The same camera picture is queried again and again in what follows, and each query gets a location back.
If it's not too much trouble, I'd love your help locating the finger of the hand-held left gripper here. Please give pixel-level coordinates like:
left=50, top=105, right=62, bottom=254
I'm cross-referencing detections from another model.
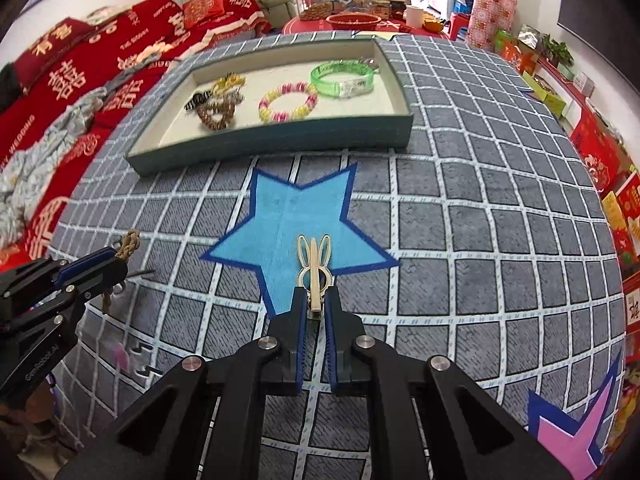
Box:
left=0, top=261, right=131, bottom=333
left=0, top=247, right=123, bottom=293

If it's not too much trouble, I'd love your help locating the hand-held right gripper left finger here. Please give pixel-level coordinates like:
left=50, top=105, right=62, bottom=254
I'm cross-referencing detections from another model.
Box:
left=54, top=287, right=308, bottom=480

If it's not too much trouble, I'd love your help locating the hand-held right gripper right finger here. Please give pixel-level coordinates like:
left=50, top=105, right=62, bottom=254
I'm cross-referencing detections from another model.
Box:
left=325, top=290, right=576, bottom=480

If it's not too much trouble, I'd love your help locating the tan braided bracelet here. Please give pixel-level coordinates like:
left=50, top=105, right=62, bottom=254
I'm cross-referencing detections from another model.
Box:
left=100, top=229, right=142, bottom=313

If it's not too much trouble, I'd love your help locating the beige hair clip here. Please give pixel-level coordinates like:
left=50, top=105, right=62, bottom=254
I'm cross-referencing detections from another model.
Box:
left=296, top=234, right=335, bottom=321

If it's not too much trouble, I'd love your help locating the brown wooden bead bracelet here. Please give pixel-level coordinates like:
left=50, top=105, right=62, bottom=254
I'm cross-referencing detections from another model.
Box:
left=196, top=96, right=237, bottom=132

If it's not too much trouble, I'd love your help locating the black striped hair clip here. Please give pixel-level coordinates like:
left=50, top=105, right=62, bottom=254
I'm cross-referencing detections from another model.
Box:
left=184, top=91, right=213, bottom=113

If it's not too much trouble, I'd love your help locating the pink yellow bead bracelet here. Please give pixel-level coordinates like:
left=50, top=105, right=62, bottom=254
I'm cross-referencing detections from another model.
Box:
left=258, top=81, right=319, bottom=124

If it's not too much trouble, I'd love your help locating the green translucent bangle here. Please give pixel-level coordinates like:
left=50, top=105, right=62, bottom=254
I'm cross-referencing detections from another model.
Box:
left=310, top=59, right=377, bottom=100

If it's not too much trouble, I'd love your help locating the grey jewelry tray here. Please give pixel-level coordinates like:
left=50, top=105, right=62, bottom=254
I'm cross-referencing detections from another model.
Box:
left=124, top=34, right=415, bottom=177

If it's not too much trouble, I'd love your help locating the person's tan clothing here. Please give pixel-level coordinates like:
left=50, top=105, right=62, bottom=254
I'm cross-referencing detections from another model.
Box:
left=0, top=385, right=66, bottom=461

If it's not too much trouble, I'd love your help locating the grey floral cloth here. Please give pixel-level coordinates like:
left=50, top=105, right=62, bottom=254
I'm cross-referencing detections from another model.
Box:
left=0, top=42, right=176, bottom=236

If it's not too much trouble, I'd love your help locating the grey checked star blanket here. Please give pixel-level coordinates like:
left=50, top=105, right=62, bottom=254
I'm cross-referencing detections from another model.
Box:
left=47, top=35, right=628, bottom=480

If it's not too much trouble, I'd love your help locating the red sofa cover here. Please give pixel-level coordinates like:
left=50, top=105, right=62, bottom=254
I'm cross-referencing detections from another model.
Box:
left=0, top=0, right=273, bottom=261

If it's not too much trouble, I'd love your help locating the gold hair ornament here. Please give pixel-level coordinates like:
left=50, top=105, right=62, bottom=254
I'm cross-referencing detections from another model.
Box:
left=210, top=72, right=247, bottom=98

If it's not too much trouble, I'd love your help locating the red embroidered pillow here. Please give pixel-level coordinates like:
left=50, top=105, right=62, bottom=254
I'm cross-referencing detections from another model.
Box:
left=181, top=0, right=226, bottom=30

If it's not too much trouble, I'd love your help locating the red round table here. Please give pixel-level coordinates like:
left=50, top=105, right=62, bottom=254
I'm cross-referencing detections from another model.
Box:
left=281, top=15, right=451, bottom=37

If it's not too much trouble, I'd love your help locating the beige armchair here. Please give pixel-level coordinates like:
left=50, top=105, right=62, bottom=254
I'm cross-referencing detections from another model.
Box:
left=195, top=0, right=301, bottom=36

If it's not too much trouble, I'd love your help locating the red basin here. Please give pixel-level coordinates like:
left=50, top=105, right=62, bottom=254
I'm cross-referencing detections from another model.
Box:
left=326, top=12, right=382, bottom=31

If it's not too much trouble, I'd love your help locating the stack of red gift boxes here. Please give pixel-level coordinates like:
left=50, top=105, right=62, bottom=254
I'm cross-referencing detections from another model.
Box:
left=567, top=105, right=640, bottom=311

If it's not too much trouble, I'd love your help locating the green flat box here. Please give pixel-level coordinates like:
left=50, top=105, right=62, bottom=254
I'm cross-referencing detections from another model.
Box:
left=522, top=71, right=568, bottom=116

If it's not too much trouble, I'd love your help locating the red plastic stool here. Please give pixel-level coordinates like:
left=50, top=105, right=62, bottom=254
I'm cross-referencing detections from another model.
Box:
left=448, top=11, right=471, bottom=41

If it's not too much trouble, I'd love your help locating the potted green plant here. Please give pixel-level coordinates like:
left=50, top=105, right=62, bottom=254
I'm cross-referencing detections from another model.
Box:
left=542, top=34, right=575, bottom=68

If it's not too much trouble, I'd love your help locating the black television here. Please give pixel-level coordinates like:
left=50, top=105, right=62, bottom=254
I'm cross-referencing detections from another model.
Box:
left=557, top=0, right=640, bottom=56

